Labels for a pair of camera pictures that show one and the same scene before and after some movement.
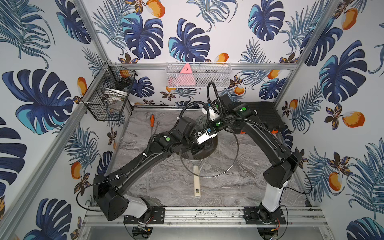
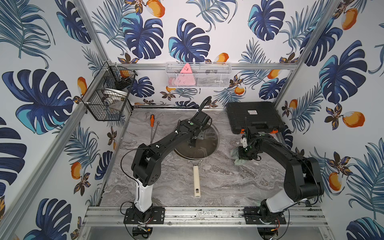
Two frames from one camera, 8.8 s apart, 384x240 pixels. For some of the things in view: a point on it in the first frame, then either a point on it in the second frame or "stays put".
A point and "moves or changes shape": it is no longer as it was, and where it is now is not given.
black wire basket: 106,98 stays put
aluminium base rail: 295,217 stays put
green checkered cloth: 200,122 moves or changes shape
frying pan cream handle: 196,182 stays put
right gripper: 210,125 to 242,156
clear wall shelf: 212,75 stays put
